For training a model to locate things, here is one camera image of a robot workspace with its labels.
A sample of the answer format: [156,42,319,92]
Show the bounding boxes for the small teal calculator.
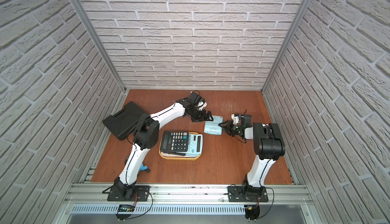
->
[185,132,203,158]

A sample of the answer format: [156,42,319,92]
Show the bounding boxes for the black calculator face up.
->
[160,131,189,157]

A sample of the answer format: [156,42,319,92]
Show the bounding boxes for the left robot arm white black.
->
[110,91,213,200]

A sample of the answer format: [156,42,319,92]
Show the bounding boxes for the yellow plastic storage box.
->
[159,148,200,161]

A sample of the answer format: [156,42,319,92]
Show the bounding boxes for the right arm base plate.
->
[227,184,269,203]

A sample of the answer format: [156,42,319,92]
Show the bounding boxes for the aluminium front rail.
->
[64,182,314,205]

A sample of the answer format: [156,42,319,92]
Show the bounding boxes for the large black case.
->
[103,102,145,141]

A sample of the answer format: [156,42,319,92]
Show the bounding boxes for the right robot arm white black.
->
[218,114,285,196]

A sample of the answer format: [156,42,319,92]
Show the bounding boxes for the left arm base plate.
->
[107,185,150,202]

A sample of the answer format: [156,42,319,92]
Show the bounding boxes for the blue handled tool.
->
[139,164,151,173]

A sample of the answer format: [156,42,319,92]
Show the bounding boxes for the right controller connector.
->
[244,205,260,222]

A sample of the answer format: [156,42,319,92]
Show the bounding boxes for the light blue calculator back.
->
[204,116,223,136]

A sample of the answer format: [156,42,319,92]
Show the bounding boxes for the left controller board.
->
[116,205,135,221]

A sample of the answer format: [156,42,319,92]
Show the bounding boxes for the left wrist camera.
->
[197,101,207,110]

